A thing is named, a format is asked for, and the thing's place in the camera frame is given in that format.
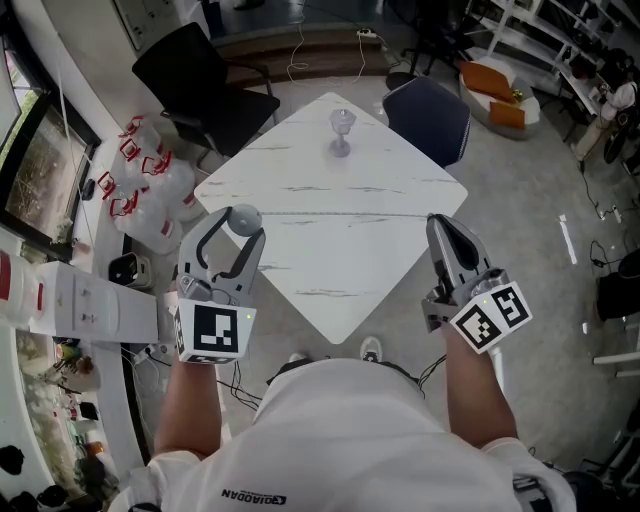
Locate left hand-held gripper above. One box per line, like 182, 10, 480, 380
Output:
172, 205, 268, 365

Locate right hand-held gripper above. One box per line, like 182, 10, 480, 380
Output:
420, 213, 534, 355

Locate person's left forearm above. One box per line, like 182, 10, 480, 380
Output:
152, 357, 236, 459

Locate person's right forearm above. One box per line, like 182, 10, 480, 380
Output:
442, 327, 521, 451

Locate clear plastic water jug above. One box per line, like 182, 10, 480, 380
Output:
141, 149, 204, 224
96, 170, 129, 201
108, 192, 184, 256
118, 113, 161, 151
0, 249, 46, 329
118, 137, 149, 169

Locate small cream black appliance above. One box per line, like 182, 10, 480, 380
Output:
108, 252, 152, 290

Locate white water dispenser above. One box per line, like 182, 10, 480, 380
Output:
27, 259, 160, 346

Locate person's right white shoe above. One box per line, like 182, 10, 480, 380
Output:
358, 335, 385, 364

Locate person's black shorts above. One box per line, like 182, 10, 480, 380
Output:
264, 357, 426, 401

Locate dark blue chair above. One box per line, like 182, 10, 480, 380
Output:
382, 75, 472, 170

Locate orange cushion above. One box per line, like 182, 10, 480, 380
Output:
488, 101, 527, 129
458, 60, 511, 96

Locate black bag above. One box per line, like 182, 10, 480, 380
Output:
594, 269, 640, 322

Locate black mesh office chair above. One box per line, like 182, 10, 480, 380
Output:
131, 22, 282, 174

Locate white lounge seat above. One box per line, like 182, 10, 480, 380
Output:
457, 55, 542, 141

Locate grey lantern-shaped ornament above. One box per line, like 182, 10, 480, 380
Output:
327, 107, 357, 159

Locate white curved counter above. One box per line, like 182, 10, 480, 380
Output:
0, 329, 151, 512

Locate black framed window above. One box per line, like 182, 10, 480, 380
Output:
0, 34, 101, 261

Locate person's white t-shirt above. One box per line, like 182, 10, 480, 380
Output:
107, 357, 579, 512

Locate white shelving unit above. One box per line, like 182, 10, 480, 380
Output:
467, 0, 640, 101

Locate white locker cabinet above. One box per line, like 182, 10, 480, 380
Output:
112, 0, 201, 51

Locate white desk frame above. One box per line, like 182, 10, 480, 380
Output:
592, 319, 640, 379

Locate white cable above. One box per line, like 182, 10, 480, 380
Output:
287, 0, 311, 71

